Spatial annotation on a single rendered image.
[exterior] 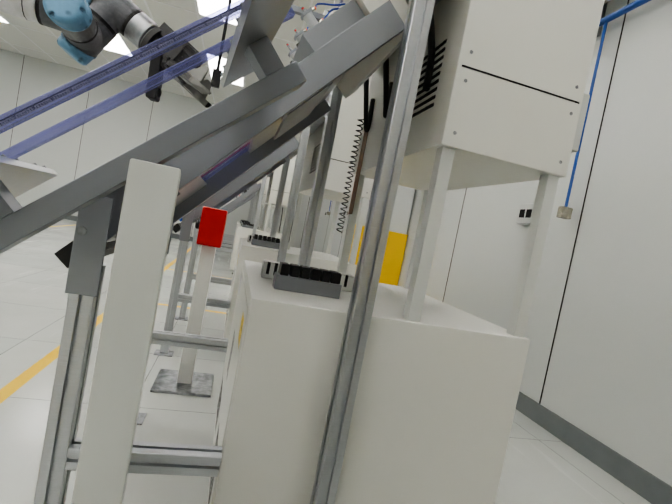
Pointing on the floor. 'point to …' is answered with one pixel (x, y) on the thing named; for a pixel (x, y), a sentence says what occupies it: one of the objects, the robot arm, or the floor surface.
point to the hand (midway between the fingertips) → (210, 104)
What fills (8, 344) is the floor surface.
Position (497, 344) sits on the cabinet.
